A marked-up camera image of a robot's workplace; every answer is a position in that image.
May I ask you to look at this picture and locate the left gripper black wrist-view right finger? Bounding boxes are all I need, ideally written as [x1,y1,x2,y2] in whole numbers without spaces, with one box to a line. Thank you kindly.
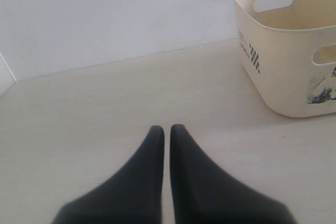
[169,123,278,224]

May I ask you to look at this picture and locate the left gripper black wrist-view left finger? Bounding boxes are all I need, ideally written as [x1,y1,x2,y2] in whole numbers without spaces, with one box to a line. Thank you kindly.
[53,125,165,223]

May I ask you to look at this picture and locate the cream plastic bin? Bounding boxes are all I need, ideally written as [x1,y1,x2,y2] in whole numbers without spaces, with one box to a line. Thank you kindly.
[233,0,335,118]

